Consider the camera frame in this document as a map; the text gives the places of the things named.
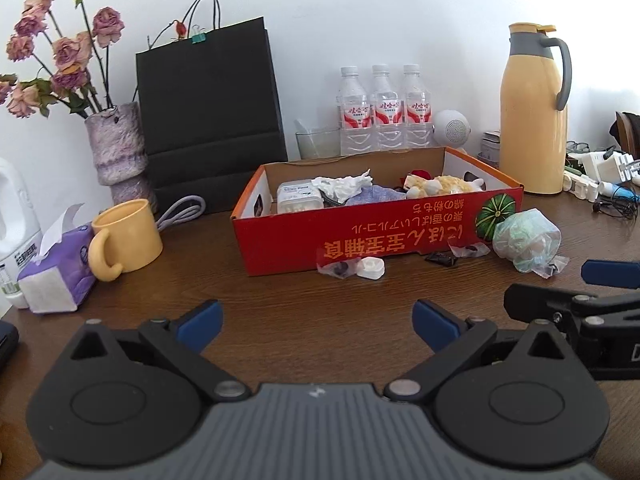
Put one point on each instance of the white plastic packet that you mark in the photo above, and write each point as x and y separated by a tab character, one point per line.
342	185

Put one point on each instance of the small white carton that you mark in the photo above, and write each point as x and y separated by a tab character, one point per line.
490	147

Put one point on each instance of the green plastic bag bundle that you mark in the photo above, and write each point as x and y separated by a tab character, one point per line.
527	237

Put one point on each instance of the dark device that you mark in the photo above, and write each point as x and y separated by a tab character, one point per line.
6	342

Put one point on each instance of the clear water bottle red label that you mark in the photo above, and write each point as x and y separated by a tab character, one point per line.
387	107
356	110
416	105

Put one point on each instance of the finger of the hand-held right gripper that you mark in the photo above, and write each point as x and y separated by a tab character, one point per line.
612	274
545	300

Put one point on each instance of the dried rose bouquet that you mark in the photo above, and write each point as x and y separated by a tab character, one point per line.
67	52

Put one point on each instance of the white power adapter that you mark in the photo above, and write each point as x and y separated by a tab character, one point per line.
607	162

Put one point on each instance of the black paper bag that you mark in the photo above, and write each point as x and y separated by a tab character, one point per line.
210	105

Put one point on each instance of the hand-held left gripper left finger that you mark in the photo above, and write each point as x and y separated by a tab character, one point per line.
205	320

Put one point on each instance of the clear bag with dark item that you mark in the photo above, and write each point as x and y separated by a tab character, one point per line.
339	267

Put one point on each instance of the small clear plastic bag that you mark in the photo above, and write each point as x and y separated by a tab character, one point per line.
550	266
470	251

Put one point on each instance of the yellow and white plush toy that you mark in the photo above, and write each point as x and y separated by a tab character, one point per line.
442	186

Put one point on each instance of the red cardboard box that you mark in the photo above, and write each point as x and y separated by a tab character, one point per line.
380	240

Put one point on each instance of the purple tissue pack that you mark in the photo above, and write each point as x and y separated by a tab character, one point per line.
57	270

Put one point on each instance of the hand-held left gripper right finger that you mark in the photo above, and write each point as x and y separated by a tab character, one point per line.
435	322

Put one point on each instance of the yellow mug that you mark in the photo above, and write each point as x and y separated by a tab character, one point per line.
130	240

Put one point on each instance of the black earphones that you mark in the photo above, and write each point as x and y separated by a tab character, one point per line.
612	206

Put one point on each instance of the white round speaker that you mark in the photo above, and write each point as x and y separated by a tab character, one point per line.
452	130

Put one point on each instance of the white plastic swab box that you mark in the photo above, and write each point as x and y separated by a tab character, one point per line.
299	197

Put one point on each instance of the yellow thermos jug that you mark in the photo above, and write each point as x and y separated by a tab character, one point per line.
530	125

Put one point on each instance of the clear glass cup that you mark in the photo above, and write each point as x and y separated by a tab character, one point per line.
317	145

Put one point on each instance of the black candy wrapper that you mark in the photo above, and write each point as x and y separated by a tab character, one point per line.
441	260

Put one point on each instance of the green binder clip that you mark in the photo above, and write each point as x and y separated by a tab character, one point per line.
199	37

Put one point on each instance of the white detergent bottle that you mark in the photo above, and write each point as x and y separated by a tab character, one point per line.
15	220

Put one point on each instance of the purple textured vase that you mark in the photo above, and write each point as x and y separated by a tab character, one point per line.
117	145

